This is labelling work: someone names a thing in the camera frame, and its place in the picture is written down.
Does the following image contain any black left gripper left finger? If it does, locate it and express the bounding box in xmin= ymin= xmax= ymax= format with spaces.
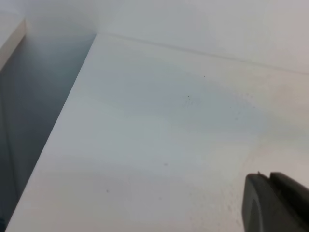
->
xmin=242 ymin=173 xmax=307 ymax=232

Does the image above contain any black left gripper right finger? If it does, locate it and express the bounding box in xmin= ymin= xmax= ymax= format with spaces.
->
xmin=270 ymin=172 xmax=309 ymax=224

